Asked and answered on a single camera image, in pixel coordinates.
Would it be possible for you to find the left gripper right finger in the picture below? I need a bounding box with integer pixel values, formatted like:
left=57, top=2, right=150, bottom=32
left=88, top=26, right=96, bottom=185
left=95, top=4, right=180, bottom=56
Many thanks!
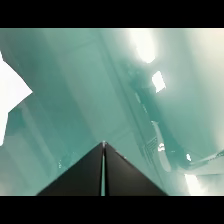
left=104, top=142, right=168, bottom=197

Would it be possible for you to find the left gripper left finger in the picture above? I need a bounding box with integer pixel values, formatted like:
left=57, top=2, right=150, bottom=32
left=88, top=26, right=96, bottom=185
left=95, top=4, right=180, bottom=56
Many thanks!
left=37, top=142, right=104, bottom=197

